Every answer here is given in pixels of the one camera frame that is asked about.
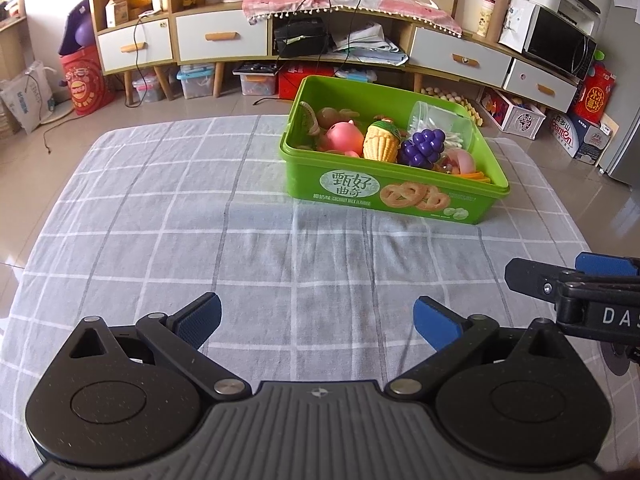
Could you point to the grey refrigerator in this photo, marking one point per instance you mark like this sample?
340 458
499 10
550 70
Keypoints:
622 110

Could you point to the black bag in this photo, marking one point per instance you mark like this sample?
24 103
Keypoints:
302 37

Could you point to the pink fringed cloth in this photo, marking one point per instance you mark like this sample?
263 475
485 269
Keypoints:
390 5

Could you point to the grey checked blanket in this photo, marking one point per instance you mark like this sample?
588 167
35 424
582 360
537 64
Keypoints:
200 210

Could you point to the yellow egg tray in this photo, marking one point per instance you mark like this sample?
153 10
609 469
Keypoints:
472 110

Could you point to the red gift box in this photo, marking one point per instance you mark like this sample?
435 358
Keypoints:
595 92

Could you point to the small cardboard carton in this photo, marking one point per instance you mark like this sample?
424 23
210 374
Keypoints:
117 14

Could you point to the pink clear capsule ball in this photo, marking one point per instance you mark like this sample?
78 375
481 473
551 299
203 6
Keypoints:
462 162

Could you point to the small brown red figurine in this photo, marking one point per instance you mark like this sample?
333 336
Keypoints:
384 118

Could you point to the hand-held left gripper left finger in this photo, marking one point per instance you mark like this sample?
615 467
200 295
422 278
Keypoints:
200 317

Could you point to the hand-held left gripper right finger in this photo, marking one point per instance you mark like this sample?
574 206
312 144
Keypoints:
437 322

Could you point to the blue white carton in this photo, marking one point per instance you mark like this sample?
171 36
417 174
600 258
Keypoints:
582 140

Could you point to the clear cotton swab jar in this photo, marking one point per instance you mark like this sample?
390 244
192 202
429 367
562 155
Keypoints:
440 117

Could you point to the purple toy grapes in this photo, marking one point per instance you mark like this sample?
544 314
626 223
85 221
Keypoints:
422 147

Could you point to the purple bag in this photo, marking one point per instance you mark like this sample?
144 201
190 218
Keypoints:
75 25

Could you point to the white cabinet drawer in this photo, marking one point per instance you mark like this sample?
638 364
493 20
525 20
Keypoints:
222 35
460 57
540 87
135 45

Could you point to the folded papers pile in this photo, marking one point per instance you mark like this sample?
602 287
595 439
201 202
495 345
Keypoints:
370 45

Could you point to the yellow toy corn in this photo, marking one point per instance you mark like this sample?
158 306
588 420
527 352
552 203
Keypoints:
380 145

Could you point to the black microwave oven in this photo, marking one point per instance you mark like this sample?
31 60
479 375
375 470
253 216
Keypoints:
557 42

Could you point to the red printed bucket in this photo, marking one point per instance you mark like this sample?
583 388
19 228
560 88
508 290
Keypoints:
87 85

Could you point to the orange toy fruit half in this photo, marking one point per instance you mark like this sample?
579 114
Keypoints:
475 177

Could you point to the green plastic box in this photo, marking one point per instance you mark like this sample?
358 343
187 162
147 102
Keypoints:
320 180

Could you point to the small clear storage box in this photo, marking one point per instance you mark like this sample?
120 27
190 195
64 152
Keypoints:
147 91

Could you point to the red flat box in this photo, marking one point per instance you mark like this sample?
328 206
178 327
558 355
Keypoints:
295 77

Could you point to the white printed crate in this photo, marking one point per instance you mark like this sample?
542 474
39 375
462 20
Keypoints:
515 117

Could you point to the pink pig toy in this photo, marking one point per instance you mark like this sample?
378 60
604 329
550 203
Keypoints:
342 137

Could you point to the clear blue-lid storage box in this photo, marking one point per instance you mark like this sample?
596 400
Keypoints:
360 76
196 82

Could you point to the white sack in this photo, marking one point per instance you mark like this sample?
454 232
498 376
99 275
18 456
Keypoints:
25 100

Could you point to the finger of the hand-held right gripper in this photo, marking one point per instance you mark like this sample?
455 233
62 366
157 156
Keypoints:
605 264
530 277

